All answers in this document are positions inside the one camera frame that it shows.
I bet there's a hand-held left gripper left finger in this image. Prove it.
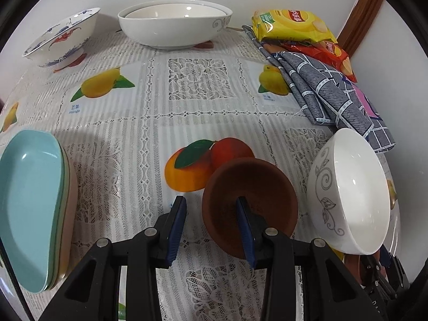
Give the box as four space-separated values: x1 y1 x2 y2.
38 196 188 321

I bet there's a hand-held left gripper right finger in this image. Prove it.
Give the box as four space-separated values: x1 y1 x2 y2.
236 197 385 321

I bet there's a white bowl grey vine print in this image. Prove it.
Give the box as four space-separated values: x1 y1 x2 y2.
307 128 391 255

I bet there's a fruit print tablecloth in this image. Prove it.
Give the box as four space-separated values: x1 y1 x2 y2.
0 30 402 321

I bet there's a blue plastic plate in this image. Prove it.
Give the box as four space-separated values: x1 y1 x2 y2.
0 130 65 293

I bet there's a red chip bag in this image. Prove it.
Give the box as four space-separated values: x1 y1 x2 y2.
264 39 358 83

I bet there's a pink plastic plate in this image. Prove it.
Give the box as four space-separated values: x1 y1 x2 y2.
57 150 78 281

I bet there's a plain white nested bowl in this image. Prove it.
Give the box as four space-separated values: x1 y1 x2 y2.
125 4 228 19

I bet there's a large white bowl grey scroll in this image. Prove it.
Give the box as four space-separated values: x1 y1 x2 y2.
118 0 233 50

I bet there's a blue patterned white bowl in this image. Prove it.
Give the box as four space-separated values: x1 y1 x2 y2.
23 7 101 69

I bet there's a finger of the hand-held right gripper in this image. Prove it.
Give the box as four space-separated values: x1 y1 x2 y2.
363 244 410 290

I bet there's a grey checked cloth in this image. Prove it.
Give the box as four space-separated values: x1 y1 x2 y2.
241 25 397 154

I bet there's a brown wooden door frame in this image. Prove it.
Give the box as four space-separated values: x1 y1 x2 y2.
336 0 383 57

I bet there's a small brown bowl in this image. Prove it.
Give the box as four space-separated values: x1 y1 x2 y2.
201 157 299 259

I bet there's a yellow chip bag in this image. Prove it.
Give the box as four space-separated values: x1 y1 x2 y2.
251 8 338 44

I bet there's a green plastic plate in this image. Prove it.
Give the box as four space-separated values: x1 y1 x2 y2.
47 144 71 290

